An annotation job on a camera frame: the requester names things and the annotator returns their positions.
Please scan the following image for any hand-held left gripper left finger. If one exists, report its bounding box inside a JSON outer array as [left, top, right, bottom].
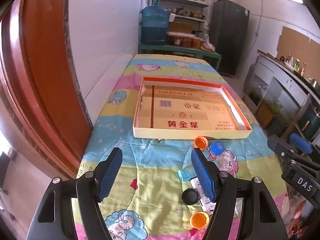
[[26, 147, 123, 240]]

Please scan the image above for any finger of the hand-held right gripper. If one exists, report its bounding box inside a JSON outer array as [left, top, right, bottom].
[[267, 134, 320, 173], [289, 133, 320, 157]]

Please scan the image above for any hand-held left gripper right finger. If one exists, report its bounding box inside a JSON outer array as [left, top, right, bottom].
[[191, 148, 290, 240]]

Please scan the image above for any black bottle cap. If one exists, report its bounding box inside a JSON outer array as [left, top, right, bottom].
[[182, 189, 200, 205]]

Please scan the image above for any blue bottle cap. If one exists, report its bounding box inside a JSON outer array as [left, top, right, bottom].
[[209, 141, 225, 155]]

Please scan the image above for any orange bottle cap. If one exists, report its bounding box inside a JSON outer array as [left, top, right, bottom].
[[189, 212, 210, 229], [194, 136, 209, 150]]

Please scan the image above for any small white printed box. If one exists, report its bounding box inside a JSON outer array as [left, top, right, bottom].
[[190, 177, 217, 217]]

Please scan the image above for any shallow cardboard tray orange rim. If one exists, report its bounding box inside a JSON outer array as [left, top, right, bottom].
[[132, 76, 253, 140]]

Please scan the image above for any dark planter with grass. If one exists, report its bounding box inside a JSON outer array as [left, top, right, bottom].
[[267, 115, 290, 137]]

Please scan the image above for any brown planter with grass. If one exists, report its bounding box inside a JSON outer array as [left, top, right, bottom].
[[257, 99, 278, 128]]

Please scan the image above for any grey kitchen counter cabinet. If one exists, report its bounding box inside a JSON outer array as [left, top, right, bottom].
[[244, 49, 320, 145]]

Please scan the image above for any flattened printed cardboard sheet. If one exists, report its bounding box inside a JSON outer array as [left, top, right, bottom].
[[138, 85, 242, 130]]

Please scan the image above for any grey gas cylinder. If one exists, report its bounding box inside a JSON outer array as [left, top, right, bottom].
[[244, 64, 258, 98]]

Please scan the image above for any green metal bench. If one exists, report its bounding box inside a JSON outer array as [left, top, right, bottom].
[[138, 42, 222, 73]]

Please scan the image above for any dark grey refrigerator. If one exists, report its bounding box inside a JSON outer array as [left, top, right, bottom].
[[209, 0, 250, 76]]

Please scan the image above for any red wooden door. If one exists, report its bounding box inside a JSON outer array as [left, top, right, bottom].
[[1, 0, 94, 179]]

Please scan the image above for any white plastic bag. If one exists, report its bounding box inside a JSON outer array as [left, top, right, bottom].
[[201, 34, 215, 52]]

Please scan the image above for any brown cardboard box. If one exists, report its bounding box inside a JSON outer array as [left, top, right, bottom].
[[169, 22, 193, 33]]

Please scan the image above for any large blue water jug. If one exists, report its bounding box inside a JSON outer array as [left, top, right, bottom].
[[140, 0, 172, 46]]

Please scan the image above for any white metal shelf rack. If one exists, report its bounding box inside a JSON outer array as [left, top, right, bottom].
[[150, 0, 213, 49]]

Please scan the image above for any cardboard sheet on wall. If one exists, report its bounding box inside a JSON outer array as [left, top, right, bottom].
[[276, 26, 320, 80]]

